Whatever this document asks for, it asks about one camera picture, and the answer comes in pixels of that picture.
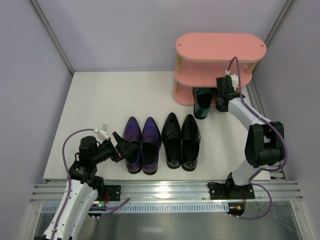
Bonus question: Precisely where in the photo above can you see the green metallic shoe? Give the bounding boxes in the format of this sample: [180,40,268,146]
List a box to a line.
[192,87,213,120]

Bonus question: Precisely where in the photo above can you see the black glossy shoe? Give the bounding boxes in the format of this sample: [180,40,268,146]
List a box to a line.
[181,114,201,172]
[161,112,182,169]

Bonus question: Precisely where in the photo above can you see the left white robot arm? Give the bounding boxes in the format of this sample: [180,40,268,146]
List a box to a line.
[40,132,139,240]

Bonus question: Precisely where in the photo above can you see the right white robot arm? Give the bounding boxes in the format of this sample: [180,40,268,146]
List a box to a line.
[215,76,288,199]

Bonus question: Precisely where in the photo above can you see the purple left shoe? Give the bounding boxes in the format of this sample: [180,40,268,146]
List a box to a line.
[123,116,142,174]

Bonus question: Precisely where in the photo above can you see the purple shoe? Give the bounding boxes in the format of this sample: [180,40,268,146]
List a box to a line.
[141,117,162,175]
[123,116,142,174]

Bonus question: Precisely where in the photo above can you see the purple right shoe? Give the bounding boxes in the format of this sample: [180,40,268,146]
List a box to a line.
[141,117,162,175]

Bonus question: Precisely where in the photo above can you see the pink three-tier shoe shelf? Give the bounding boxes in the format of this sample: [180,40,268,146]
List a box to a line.
[172,32,267,106]

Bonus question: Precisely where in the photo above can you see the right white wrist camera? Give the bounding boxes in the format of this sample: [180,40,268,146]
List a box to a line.
[225,70,239,90]

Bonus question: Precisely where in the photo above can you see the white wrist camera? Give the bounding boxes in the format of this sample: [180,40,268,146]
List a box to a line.
[94,124,109,142]
[225,70,239,90]

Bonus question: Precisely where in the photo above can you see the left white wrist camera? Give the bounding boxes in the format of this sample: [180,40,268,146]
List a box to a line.
[94,124,109,142]

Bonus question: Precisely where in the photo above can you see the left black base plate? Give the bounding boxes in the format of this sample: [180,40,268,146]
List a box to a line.
[96,185,121,202]

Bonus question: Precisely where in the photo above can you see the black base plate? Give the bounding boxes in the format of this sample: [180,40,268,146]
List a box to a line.
[207,182,255,200]
[96,185,121,202]

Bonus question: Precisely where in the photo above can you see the aluminium mounting rail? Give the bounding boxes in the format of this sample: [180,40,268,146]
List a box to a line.
[30,180,303,204]

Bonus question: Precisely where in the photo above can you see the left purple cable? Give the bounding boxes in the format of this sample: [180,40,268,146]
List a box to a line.
[49,128,131,238]

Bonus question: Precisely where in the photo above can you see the purple cable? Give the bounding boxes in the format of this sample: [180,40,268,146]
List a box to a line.
[49,128,131,238]
[224,56,289,221]

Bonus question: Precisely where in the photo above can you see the slotted grey cable duct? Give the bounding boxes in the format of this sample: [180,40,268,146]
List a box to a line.
[41,202,229,214]

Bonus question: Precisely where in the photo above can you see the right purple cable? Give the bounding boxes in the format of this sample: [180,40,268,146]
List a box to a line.
[224,56,289,221]

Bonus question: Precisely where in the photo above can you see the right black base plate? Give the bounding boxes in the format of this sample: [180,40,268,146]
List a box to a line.
[207,182,255,200]

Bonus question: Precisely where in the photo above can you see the right aluminium frame post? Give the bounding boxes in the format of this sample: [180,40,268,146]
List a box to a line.
[264,0,297,48]

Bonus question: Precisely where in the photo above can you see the aluminium frame post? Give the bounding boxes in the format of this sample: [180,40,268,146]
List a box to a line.
[264,0,297,48]
[28,0,75,76]

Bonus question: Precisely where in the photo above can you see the left aluminium frame post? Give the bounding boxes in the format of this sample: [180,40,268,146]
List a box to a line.
[28,0,75,76]

